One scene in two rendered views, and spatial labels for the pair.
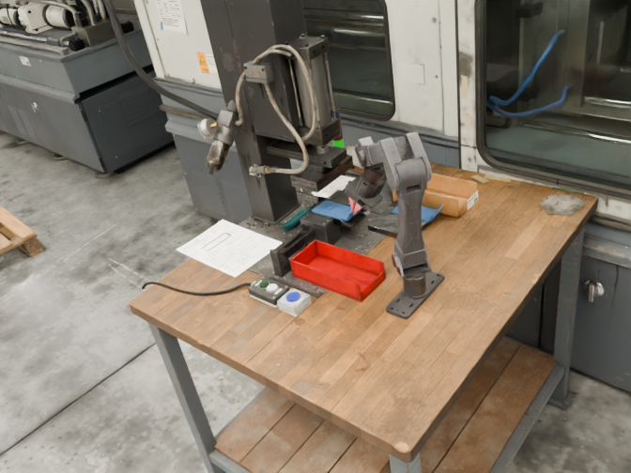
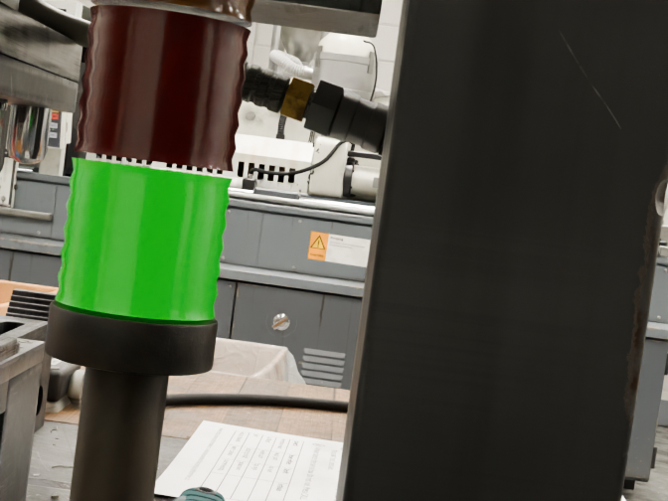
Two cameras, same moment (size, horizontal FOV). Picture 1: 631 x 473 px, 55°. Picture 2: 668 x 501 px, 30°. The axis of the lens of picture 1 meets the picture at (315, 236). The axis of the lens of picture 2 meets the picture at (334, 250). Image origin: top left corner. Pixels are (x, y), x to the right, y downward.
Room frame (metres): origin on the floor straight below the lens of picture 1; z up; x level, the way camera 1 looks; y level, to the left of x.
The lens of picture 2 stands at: (2.20, -0.31, 1.09)
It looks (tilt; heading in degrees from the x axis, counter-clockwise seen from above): 3 degrees down; 136
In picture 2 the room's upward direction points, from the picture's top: 8 degrees clockwise
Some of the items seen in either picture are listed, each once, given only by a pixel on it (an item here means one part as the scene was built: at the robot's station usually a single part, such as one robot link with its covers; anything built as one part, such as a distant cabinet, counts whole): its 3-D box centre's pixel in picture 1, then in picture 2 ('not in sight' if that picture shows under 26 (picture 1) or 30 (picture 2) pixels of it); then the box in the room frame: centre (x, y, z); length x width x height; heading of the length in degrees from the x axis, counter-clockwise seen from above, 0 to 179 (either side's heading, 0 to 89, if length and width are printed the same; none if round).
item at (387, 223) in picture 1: (403, 220); not in sight; (1.64, -0.29, 0.91); 0.17 x 0.16 x 0.02; 135
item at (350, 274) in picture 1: (337, 268); not in sight; (1.42, -0.04, 0.93); 0.25 x 0.12 x 0.06; 45
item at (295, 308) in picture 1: (295, 305); not in sight; (1.32, 0.09, 0.90); 0.07 x 0.07 x 0.06; 45
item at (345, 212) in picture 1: (337, 206); not in sight; (1.64, -0.08, 1.00); 0.15 x 0.07 x 0.03; 46
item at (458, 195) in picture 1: (434, 192); not in sight; (1.74, -0.41, 0.93); 0.25 x 0.13 x 0.08; 45
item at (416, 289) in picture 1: (414, 282); not in sight; (1.28, -0.24, 0.94); 0.20 x 0.07 x 0.08; 135
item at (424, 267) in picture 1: (410, 262); not in sight; (1.29, -0.23, 1.00); 0.09 x 0.06 x 0.06; 99
